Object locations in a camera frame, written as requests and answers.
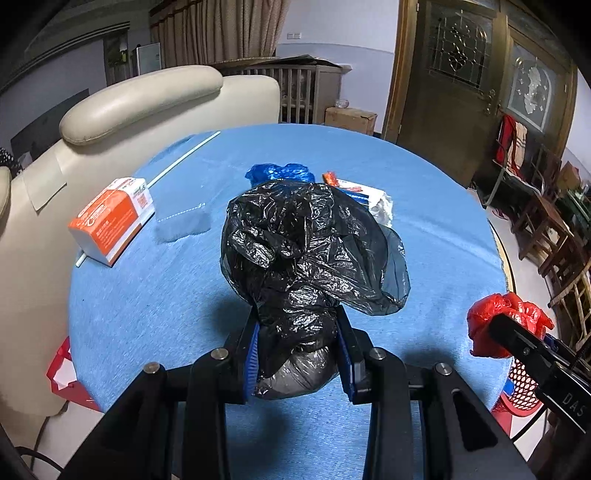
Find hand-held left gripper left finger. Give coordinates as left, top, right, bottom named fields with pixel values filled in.
left=60, top=307, right=262, bottom=480

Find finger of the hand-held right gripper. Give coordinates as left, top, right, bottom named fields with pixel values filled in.
left=488, top=314, right=561, bottom=385

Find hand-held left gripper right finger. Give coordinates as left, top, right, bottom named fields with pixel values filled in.
left=335, top=305, right=539, bottom=480

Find red plastic bag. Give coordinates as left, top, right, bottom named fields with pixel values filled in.
left=466, top=292, right=554, bottom=358

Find red plastic mesh basket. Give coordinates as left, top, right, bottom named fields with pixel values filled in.
left=492, top=357, right=550, bottom=418

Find black plastic garbage bag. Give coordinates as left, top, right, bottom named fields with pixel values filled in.
left=221, top=180, right=411, bottom=400

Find blue toothpaste box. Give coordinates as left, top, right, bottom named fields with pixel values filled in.
left=332, top=178, right=394, bottom=228

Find round wooden table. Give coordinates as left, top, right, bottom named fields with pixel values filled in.
left=487, top=217, right=520, bottom=296

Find dark wooden stool table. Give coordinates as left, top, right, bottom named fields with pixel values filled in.
left=512, top=189, right=578, bottom=278

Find blue tablecloth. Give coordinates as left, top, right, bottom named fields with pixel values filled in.
left=68, top=124, right=514, bottom=480

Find clear plastic sheet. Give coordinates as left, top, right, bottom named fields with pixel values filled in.
left=154, top=203, right=213, bottom=243

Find red paper bag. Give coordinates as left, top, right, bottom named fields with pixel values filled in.
left=46, top=337, right=102, bottom=414

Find crumpled blue plastic bag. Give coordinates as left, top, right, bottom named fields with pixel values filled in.
left=245, top=162, right=315, bottom=186

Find orange and white carton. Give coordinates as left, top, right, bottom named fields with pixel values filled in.
left=68, top=178, right=155, bottom=267

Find red striped cloth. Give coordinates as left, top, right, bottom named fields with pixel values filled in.
left=496, top=114, right=529, bottom=171

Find thin white stick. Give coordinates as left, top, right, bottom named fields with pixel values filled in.
left=76, top=131, right=221, bottom=267

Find brown cardboard box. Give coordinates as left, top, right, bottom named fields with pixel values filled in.
left=324, top=107, right=378, bottom=136

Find wooden door with glass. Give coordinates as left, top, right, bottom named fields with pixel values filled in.
left=383, top=0, right=578, bottom=185

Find wooden slatted crib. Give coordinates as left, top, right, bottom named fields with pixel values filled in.
left=222, top=55, right=354, bottom=125

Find white framed board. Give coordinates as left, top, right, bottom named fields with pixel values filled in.
left=134, top=43, right=162, bottom=75

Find beige curtains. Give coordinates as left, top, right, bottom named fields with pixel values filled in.
left=150, top=0, right=289, bottom=70

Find metal frame chair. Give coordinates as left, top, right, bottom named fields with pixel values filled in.
left=480, top=115, right=541, bottom=208

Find black cable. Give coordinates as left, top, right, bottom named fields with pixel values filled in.
left=14, top=401, right=70, bottom=467

